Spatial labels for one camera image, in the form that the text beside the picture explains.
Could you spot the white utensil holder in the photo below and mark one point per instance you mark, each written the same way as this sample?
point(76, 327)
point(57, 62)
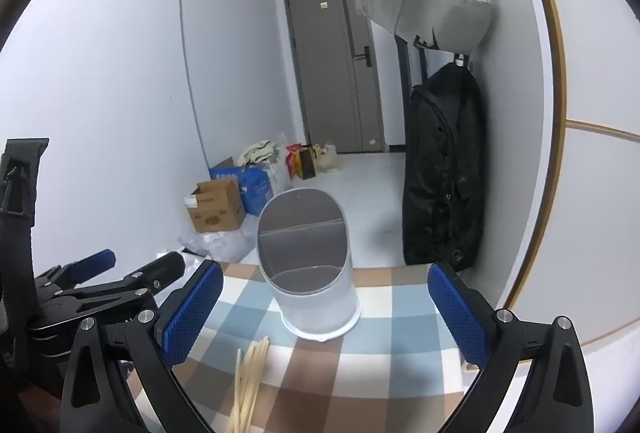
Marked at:
point(320, 303)

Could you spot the white panel with wood trim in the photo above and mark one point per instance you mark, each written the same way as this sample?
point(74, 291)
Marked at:
point(590, 213)

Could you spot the beige plastic bag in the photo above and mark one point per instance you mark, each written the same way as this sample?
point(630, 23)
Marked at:
point(329, 159)

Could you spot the beige cloth bag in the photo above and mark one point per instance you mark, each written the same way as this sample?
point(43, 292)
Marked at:
point(256, 153)

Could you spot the white plastic bag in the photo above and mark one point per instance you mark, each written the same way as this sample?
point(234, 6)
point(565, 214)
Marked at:
point(279, 173)

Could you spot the plaid tablecloth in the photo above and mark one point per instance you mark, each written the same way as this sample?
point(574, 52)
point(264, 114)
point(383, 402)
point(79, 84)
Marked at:
point(380, 363)

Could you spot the wall hook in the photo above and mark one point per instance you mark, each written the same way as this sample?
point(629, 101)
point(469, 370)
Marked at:
point(462, 59)

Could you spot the pile of wooden chopsticks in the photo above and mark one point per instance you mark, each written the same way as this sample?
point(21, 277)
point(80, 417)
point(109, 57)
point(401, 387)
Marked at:
point(250, 388)

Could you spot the black backpack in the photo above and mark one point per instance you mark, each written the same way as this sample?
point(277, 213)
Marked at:
point(440, 173)

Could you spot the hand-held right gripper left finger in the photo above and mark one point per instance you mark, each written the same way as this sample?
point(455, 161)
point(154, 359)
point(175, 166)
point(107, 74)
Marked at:
point(192, 313)

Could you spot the brown cardboard box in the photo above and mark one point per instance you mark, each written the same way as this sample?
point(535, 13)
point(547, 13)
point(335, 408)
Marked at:
point(215, 208)

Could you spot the blue cardboard box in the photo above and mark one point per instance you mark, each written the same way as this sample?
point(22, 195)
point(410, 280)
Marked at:
point(256, 193)

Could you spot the grey plastic parcel bag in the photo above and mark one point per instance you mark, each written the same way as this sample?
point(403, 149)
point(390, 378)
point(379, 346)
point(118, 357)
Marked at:
point(220, 243)

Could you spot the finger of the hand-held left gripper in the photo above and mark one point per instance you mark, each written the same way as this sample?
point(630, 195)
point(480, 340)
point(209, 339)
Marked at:
point(130, 285)
point(92, 264)

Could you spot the black and yellow paper bag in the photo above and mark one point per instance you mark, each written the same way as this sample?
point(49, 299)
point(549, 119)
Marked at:
point(306, 165)

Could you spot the grey door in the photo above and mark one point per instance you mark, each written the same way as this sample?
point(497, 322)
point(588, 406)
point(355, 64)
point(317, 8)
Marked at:
point(325, 78)

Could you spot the red bag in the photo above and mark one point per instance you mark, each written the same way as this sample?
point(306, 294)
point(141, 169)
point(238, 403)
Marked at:
point(291, 158)

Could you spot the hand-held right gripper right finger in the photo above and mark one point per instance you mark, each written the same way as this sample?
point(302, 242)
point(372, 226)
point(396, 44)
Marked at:
point(457, 318)

